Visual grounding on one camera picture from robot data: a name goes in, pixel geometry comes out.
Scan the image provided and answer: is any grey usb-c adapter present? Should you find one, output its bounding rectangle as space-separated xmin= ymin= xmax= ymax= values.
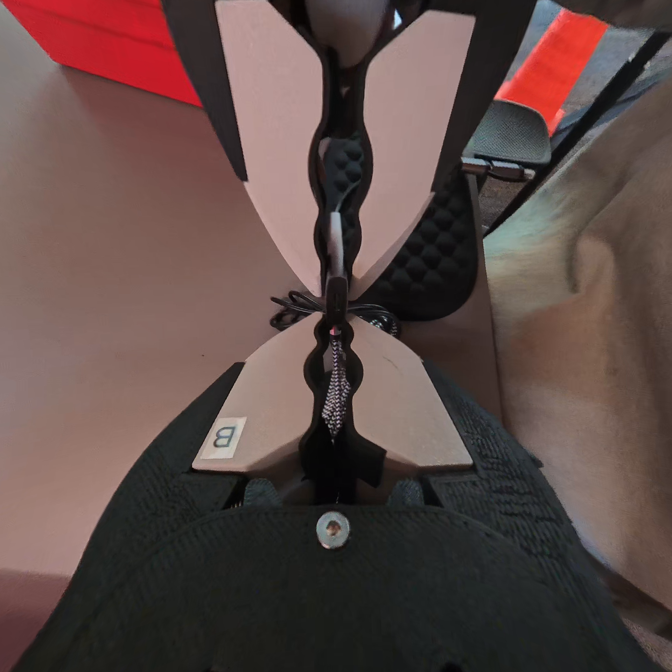
xmin=324 ymin=274 xmax=351 ymax=322

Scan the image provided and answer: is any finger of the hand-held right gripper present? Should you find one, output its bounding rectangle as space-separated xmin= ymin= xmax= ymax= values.
xmin=349 ymin=10 xmax=476 ymax=287
xmin=215 ymin=0 xmax=338 ymax=297

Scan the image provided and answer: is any grey mesh office chair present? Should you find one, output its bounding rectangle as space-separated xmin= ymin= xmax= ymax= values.
xmin=462 ymin=100 xmax=552 ymax=165

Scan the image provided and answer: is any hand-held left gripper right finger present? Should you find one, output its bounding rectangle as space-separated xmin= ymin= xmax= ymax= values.
xmin=344 ymin=327 xmax=474 ymax=487

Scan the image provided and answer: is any thin black cable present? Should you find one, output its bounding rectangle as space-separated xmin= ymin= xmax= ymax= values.
xmin=270 ymin=290 xmax=389 ymax=333

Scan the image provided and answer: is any black white braided cable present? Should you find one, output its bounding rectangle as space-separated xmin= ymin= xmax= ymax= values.
xmin=320 ymin=314 xmax=401 ymax=438

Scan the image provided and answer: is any red plastic bin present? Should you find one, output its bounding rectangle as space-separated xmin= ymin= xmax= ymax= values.
xmin=2 ymin=0 xmax=205 ymax=108
xmin=496 ymin=9 xmax=610 ymax=138

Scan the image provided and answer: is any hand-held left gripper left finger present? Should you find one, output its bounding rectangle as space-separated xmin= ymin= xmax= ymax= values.
xmin=191 ymin=320 xmax=337 ymax=473

